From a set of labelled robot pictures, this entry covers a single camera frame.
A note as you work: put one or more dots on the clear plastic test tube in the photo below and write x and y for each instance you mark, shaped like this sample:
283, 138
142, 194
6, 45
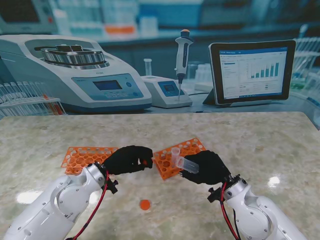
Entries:
187, 165
175, 153

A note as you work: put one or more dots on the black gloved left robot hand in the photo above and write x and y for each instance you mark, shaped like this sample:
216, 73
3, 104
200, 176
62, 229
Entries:
125, 160

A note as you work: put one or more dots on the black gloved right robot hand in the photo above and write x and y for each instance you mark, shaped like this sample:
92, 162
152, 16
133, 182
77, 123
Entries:
212, 170

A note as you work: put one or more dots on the orange test tube rack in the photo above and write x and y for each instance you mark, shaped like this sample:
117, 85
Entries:
163, 165
82, 157

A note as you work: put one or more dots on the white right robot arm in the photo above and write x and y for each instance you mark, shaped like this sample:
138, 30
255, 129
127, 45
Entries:
257, 215

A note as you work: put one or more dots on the orange screw cap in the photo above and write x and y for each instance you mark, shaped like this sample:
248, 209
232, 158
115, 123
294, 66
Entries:
144, 162
145, 204

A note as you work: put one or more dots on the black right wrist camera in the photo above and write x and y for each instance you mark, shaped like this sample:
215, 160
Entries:
214, 195

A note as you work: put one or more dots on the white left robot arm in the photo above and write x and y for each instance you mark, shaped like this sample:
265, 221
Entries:
55, 205

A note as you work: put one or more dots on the printed laboratory backdrop poster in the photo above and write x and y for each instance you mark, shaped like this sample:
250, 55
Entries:
160, 50

